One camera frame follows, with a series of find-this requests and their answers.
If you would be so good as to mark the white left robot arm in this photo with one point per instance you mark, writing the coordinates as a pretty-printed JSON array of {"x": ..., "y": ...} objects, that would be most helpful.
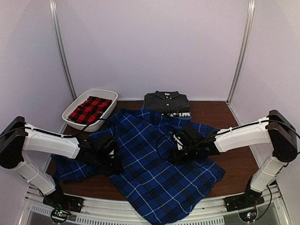
[{"x": 20, "y": 136}]

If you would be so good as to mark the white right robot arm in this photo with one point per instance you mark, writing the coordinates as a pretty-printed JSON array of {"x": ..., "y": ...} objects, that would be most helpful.
[{"x": 274, "y": 129}]

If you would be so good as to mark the red black plaid shirt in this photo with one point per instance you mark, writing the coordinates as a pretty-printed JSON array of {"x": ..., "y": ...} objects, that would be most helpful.
[{"x": 90, "y": 110}]

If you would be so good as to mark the circuit board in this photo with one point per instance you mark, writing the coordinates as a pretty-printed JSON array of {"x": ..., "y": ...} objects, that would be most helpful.
[
  {"x": 248, "y": 216},
  {"x": 59, "y": 216}
]

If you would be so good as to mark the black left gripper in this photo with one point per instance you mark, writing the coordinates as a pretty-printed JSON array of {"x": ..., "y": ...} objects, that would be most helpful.
[{"x": 116, "y": 168}]

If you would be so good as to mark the aluminium corner post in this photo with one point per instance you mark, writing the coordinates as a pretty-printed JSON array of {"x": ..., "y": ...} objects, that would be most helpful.
[
  {"x": 243, "y": 49},
  {"x": 61, "y": 50}
]

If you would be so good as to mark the blue checked folded shirt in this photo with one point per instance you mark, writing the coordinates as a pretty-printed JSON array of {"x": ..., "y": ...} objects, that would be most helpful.
[{"x": 169, "y": 110}]

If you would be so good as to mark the aluminium corner post left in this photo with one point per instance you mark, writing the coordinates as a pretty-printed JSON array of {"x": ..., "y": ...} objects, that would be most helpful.
[{"x": 61, "y": 50}]

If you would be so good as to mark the white plastic basket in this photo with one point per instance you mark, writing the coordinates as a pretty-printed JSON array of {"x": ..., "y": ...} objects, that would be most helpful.
[{"x": 107, "y": 94}]

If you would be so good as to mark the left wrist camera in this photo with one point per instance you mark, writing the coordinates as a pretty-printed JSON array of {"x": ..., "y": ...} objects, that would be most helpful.
[{"x": 105, "y": 144}]

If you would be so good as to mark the blue plaid long sleeve shirt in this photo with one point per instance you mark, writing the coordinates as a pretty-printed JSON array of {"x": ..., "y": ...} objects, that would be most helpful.
[{"x": 144, "y": 137}]

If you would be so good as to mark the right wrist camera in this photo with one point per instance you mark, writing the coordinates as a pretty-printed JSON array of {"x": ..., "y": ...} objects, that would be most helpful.
[{"x": 187, "y": 136}]

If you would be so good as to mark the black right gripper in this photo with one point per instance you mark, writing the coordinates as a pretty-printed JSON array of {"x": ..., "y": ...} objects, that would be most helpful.
[{"x": 178, "y": 160}]

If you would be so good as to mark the right circuit board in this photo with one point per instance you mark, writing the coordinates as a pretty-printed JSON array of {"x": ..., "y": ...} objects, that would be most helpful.
[{"x": 248, "y": 216}]

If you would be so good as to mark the dark grey striped folded shirt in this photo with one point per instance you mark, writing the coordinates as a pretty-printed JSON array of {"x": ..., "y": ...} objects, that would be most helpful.
[{"x": 167, "y": 102}]

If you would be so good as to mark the black white graphic folded shirt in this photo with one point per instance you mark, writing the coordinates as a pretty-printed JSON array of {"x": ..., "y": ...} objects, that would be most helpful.
[{"x": 183, "y": 115}]

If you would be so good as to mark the left circuit board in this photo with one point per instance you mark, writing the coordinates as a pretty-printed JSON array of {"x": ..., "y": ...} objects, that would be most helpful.
[{"x": 59, "y": 216}]

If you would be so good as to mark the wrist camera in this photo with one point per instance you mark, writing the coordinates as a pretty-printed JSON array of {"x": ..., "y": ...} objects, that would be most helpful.
[
  {"x": 187, "y": 136},
  {"x": 105, "y": 144}
]

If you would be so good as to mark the aluminium corner post right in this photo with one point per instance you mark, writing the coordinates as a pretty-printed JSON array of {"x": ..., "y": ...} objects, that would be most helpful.
[{"x": 243, "y": 49}]

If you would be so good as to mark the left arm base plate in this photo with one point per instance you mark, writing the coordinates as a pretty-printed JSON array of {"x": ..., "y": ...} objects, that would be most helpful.
[{"x": 61, "y": 201}]

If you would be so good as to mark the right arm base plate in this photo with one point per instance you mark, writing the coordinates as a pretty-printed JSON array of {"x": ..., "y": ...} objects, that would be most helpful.
[{"x": 242, "y": 201}]

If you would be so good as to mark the aluminium front rail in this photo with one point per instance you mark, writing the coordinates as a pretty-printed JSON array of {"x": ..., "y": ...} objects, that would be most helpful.
[{"x": 172, "y": 211}]

